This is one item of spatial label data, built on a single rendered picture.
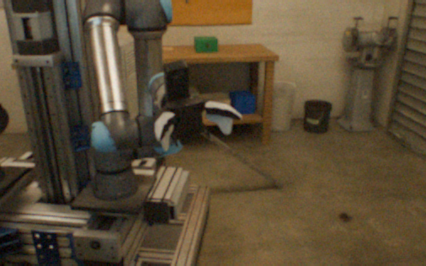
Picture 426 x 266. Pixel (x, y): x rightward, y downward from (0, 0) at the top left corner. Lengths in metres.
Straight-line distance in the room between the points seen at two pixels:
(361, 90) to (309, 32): 0.80
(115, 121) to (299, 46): 3.36
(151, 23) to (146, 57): 0.10
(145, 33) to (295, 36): 3.10
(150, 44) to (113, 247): 0.60
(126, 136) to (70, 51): 0.52
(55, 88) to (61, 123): 0.12
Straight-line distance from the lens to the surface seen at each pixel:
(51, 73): 1.32
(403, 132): 4.08
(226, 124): 0.73
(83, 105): 1.39
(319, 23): 4.18
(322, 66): 4.28
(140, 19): 1.12
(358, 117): 4.21
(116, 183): 1.24
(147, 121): 0.94
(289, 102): 3.90
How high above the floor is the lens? 1.47
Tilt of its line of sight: 22 degrees down
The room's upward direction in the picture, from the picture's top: straight up
